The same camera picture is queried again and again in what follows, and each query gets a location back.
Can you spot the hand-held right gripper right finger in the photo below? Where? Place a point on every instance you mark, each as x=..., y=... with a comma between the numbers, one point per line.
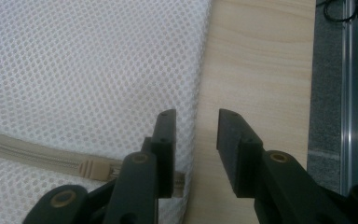
x=236, y=155

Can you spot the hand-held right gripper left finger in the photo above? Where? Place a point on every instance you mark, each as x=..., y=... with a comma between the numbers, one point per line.
x=166, y=149

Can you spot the white mesh laundry bag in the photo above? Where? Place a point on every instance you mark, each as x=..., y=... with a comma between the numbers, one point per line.
x=74, y=62

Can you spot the metal floor rail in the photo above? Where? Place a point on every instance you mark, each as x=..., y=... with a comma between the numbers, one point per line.
x=352, y=93

